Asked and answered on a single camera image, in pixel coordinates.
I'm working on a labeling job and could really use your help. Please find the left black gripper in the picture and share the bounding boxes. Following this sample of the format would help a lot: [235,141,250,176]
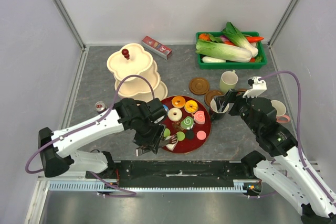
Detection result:
[133,118,166,154]

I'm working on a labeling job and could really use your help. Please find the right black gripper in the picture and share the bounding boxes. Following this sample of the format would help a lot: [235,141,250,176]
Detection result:
[213,88,260,134]

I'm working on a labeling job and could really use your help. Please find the green cookie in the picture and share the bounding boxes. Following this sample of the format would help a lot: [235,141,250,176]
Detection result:
[176,131,185,141]
[163,128,171,137]

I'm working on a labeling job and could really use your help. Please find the pink swirl roll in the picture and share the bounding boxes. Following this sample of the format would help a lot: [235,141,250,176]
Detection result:
[193,111,206,125]

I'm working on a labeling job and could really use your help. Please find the white cake slice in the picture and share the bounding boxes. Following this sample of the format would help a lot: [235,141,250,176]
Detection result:
[165,142,178,152]

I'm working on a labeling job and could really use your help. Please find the green swirl roll cake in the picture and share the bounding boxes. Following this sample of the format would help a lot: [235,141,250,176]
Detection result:
[180,116,194,130]

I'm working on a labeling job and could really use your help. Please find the pink cookie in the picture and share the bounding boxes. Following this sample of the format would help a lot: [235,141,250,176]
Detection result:
[196,131,207,141]

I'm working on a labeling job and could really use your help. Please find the metal tongs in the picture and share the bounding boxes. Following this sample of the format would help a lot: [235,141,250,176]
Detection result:
[136,134,178,157]

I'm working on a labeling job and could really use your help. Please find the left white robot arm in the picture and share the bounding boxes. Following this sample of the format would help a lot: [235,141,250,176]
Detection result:
[38,98,169,178]

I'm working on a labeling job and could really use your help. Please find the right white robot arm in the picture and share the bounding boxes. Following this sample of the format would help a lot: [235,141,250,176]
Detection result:
[214,89,335,223]

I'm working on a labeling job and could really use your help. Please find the brown wooden coaster right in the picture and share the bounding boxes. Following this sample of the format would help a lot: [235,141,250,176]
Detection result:
[237,89,247,94]

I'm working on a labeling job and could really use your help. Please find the brown wooden coaster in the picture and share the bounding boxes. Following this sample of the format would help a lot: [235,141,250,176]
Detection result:
[204,90,223,106]
[237,89,247,94]
[188,77,209,95]

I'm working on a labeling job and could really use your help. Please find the brown wooden coaster middle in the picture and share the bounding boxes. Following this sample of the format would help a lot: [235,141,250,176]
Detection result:
[204,90,223,106]

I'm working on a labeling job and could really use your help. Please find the black and white mug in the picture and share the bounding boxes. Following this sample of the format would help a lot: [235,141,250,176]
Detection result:
[209,96,229,121]

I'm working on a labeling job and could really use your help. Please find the light green mug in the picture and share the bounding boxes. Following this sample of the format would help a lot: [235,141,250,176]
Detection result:
[219,70,239,93]

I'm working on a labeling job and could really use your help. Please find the blue donut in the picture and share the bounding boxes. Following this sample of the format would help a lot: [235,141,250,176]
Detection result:
[163,105,169,113]

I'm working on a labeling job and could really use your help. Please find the brown wooden coaster left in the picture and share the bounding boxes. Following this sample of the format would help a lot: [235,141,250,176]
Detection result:
[188,77,209,95]

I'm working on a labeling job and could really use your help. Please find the white donut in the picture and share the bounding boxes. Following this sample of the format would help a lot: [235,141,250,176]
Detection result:
[167,108,183,122]

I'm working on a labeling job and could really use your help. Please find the yellow donut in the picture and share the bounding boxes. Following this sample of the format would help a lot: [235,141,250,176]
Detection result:
[184,100,198,114]

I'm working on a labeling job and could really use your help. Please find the orange donut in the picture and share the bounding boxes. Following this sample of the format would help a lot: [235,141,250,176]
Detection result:
[171,95,186,109]

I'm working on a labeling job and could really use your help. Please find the green plastic basket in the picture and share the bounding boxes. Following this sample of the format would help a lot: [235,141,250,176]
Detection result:
[196,31,267,69]

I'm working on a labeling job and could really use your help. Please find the red round tray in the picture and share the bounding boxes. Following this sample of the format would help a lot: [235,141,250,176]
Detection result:
[161,95,212,154]

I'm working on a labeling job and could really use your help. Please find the white radish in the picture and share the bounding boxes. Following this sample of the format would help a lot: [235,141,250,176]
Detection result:
[202,56,226,63]

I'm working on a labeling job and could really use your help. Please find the red bull can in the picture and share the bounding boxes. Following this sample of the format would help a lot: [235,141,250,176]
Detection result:
[95,101,107,114]

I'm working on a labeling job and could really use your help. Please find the napa cabbage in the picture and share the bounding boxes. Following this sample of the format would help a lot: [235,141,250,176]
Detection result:
[195,40,252,62]

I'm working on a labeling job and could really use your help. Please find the black cookie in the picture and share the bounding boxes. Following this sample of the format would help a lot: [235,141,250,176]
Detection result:
[185,130,195,140]

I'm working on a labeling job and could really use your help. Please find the pink mug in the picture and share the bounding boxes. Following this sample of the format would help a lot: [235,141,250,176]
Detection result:
[271,100,290,123]

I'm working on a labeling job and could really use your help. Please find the cream three-tier dessert stand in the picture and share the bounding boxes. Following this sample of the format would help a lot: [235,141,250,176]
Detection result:
[107,43,168,102]

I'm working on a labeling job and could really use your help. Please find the red chili pepper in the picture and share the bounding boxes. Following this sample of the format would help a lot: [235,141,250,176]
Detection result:
[246,37,264,43]

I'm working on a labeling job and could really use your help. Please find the orange pumpkin toy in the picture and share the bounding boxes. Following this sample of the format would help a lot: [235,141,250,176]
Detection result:
[198,33,211,41]

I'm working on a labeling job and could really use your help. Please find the bok choy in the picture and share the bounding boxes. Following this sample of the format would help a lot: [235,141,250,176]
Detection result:
[222,22,258,58]

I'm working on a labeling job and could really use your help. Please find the red rectangular box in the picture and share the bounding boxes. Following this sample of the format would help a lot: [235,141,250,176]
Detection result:
[141,36,172,60]

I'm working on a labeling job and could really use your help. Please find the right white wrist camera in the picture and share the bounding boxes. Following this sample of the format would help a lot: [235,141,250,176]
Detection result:
[243,77,267,98]

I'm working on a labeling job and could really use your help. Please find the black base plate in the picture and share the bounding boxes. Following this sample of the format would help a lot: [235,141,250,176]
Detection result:
[116,161,249,188]

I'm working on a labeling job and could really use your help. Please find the white slotted cable duct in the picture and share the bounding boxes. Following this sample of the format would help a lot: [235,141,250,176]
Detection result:
[48,180,256,193]

